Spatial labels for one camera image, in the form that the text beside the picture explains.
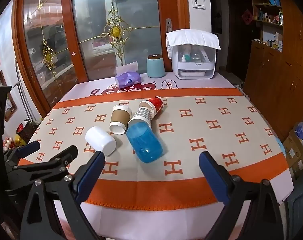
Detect blue translucent plastic cup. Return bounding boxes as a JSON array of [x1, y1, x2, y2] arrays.
[[126, 122, 164, 163]]

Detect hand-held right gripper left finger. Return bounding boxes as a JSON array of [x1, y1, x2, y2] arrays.
[[20, 151, 105, 240]]

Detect wooden shelf cabinet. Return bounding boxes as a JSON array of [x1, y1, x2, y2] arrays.
[[244, 0, 303, 143]]

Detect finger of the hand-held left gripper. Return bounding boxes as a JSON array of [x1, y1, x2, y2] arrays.
[[7, 145, 78, 191], [3, 141, 41, 167]]

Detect dark woven basket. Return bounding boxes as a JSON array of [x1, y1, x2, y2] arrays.
[[16, 119, 40, 145]]

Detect white folded towel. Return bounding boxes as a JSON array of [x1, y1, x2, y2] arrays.
[[166, 29, 221, 58]]

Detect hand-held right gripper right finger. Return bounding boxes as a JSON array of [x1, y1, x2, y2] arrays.
[[198, 151, 285, 240]]

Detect brown paper cup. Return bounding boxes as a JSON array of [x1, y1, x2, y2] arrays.
[[109, 104, 132, 135]]

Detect teal canister with brown lid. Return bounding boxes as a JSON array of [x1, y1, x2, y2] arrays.
[[147, 54, 166, 78]]

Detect white printed tablecloth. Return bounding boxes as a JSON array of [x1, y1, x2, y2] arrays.
[[51, 71, 295, 240]]

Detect white storage cabinet box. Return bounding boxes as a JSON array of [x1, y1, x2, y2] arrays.
[[171, 44, 216, 80]]

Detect grey checked paper cup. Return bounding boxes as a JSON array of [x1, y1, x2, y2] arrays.
[[128, 106, 153, 130]]

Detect orange framed glass door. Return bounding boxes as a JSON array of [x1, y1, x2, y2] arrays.
[[61, 0, 189, 82], [13, 0, 89, 112]]

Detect orange and beige patterned blanket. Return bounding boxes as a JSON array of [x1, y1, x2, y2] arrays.
[[18, 88, 295, 205]]

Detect white cup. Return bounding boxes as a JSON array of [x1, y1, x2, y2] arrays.
[[85, 126, 117, 157]]

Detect row of small bottles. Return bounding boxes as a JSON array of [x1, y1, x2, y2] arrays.
[[258, 8, 283, 25]]

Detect red paper cup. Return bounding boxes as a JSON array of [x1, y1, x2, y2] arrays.
[[139, 96, 164, 117]]

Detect red paper door decoration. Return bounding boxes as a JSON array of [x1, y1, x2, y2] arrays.
[[242, 9, 253, 25]]

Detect purple tissue box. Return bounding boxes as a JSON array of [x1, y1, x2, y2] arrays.
[[115, 61, 142, 88]]

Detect cardboard box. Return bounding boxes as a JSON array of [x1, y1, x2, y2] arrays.
[[283, 127, 303, 178]]

